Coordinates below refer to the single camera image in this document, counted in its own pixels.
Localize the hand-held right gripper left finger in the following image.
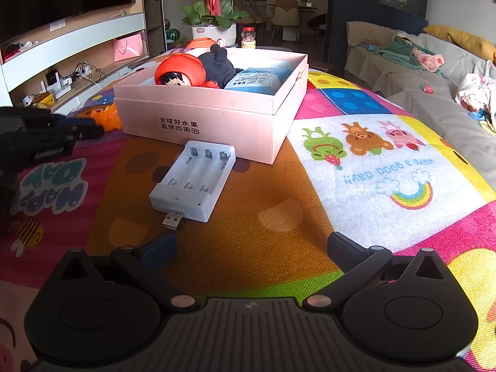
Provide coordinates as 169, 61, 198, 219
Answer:
58, 232, 196, 312

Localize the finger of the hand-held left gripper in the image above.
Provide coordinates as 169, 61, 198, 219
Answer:
58, 117, 105, 141

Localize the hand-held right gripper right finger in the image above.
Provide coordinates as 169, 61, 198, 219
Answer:
302, 232, 450, 312

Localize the white battery charger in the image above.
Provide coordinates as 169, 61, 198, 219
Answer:
149, 139, 237, 232

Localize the white storage box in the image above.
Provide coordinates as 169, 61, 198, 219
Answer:
112, 46, 309, 164

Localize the red plush doll black hair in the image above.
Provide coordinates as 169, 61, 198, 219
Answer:
154, 44, 244, 91

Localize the yellow toy on shelf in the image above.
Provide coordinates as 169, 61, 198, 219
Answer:
31, 92, 55, 109

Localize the colourful printed cartoon mat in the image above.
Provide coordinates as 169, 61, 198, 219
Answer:
0, 68, 496, 372

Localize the pink paper bag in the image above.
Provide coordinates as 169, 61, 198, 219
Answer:
113, 33, 144, 63

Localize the white television cabinet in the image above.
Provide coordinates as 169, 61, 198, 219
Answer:
0, 11, 150, 117

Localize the orange round toy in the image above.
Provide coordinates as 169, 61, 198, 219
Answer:
185, 38, 218, 50

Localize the blue wipes packet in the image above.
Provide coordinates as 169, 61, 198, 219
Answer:
224, 67, 293, 95

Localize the grey covered sofa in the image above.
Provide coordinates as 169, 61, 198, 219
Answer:
345, 21, 496, 175

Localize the orchid plant in white pot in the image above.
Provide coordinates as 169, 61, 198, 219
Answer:
175, 0, 252, 47

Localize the clear jar with red lid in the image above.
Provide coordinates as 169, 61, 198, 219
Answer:
241, 26, 257, 50

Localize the green cloth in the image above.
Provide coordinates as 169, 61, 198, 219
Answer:
378, 36, 425, 71

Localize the white patterned cloth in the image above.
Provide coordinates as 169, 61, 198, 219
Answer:
455, 73, 496, 122

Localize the pink patterned cloth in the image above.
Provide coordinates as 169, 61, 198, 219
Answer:
411, 46, 445, 73

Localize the beige dining chair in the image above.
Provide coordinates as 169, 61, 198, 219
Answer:
269, 0, 301, 43

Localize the black dining chair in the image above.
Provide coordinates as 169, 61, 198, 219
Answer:
306, 13, 328, 41

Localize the dark blue partition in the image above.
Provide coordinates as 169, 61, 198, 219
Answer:
325, 0, 429, 74

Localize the yellow cushion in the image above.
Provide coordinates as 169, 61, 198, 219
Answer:
424, 25, 496, 61

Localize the power strip with cables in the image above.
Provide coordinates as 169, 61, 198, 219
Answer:
72, 62, 106, 84

